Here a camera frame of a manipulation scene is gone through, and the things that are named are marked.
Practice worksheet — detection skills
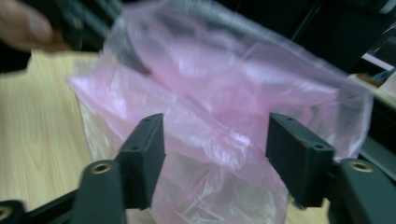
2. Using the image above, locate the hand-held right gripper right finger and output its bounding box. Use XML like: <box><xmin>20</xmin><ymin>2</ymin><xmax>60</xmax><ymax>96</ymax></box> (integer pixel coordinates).
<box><xmin>265</xmin><ymin>112</ymin><xmax>336</xmax><ymax>209</ymax></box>

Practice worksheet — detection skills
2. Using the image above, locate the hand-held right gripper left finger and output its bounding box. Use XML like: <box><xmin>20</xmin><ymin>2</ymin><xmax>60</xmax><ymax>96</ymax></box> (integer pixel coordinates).
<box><xmin>116</xmin><ymin>112</ymin><xmax>166</xmax><ymax>211</ymax></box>

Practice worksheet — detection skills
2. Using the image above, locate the cluttered light desk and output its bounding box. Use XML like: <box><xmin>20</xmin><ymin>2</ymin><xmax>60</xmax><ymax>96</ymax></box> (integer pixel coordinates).
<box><xmin>347</xmin><ymin>50</ymin><xmax>396</xmax><ymax>110</ymax></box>

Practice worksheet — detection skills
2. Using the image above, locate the pink plastic bag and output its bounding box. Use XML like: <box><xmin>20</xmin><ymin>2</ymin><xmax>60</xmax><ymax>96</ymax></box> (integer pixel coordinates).
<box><xmin>66</xmin><ymin>0</ymin><xmax>375</xmax><ymax>224</ymax></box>

